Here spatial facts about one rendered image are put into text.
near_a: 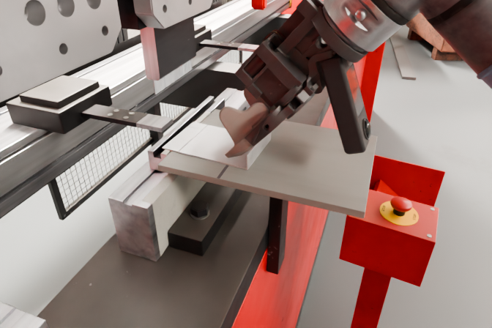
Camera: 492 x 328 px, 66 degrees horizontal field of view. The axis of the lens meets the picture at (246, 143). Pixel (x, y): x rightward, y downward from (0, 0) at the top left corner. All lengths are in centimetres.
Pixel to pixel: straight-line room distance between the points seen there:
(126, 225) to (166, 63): 22
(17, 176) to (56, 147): 8
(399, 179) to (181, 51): 60
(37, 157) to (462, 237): 181
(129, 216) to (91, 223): 151
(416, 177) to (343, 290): 84
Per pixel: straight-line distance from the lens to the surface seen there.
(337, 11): 39
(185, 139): 55
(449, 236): 206
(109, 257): 58
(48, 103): 67
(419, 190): 95
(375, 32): 39
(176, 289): 52
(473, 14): 38
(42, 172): 72
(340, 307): 162
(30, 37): 30
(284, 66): 41
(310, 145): 54
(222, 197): 59
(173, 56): 52
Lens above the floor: 128
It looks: 31 degrees down
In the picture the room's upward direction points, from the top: straight up
